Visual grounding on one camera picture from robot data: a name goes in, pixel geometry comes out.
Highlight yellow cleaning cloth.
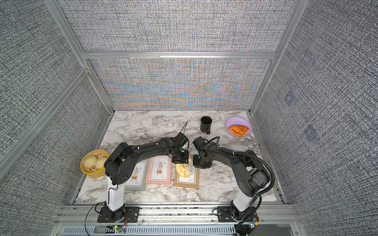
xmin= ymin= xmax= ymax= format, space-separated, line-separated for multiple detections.
xmin=176 ymin=156 xmax=193 ymax=178

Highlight tan wooden picture frame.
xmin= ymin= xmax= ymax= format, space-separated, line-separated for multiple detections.
xmin=173 ymin=168 xmax=200 ymax=189

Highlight pink picture frame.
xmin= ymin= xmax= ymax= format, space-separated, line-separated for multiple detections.
xmin=146 ymin=156 xmax=172 ymax=185

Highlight grey-green picture frame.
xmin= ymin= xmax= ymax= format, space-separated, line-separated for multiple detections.
xmin=125 ymin=160 xmax=149 ymax=191

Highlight black mug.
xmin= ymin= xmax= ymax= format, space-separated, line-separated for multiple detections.
xmin=200 ymin=116 xmax=212 ymax=135

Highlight orange pastry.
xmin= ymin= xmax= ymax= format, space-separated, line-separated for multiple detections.
xmin=228 ymin=125 xmax=250 ymax=137

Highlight purple bowl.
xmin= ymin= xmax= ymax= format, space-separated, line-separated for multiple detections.
xmin=225 ymin=117 xmax=253 ymax=138

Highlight right steamed bun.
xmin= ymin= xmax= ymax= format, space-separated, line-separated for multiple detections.
xmin=94 ymin=157 xmax=107 ymax=170

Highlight steamed bun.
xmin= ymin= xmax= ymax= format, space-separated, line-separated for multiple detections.
xmin=83 ymin=155 xmax=98 ymax=172
xmin=94 ymin=157 xmax=107 ymax=170

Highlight yellow bamboo steamer basket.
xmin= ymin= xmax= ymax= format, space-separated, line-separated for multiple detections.
xmin=80 ymin=149 xmax=109 ymax=179

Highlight left steamed bun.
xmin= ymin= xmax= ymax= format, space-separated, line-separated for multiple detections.
xmin=83 ymin=155 xmax=98 ymax=172

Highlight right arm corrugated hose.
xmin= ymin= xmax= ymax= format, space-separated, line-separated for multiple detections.
xmin=206 ymin=136 xmax=276 ymax=231

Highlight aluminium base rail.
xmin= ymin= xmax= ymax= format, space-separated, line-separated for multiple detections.
xmin=50 ymin=202 xmax=306 ymax=236

